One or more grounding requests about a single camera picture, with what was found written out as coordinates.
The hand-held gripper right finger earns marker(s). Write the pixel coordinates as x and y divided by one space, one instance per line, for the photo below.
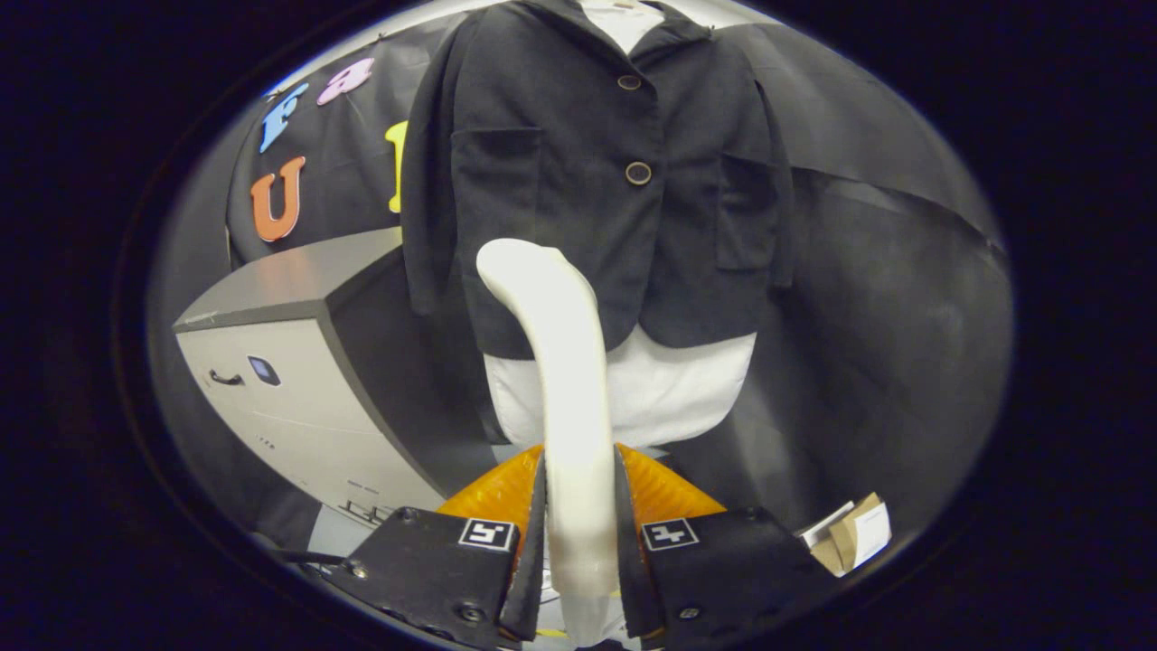
630 579

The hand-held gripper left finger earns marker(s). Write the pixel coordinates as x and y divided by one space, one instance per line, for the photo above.
533 579

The white garment steamer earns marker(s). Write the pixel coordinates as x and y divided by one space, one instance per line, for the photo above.
569 407

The black jacket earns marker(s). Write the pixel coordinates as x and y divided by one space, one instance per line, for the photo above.
560 136

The white mannequin torso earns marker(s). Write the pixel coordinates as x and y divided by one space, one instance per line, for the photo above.
678 389

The cardboard box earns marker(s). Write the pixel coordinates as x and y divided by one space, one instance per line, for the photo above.
845 533

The grey cabinet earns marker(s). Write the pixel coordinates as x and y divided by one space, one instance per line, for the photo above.
298 407

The black backdrop cloth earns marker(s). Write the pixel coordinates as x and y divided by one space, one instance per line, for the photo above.
886 316

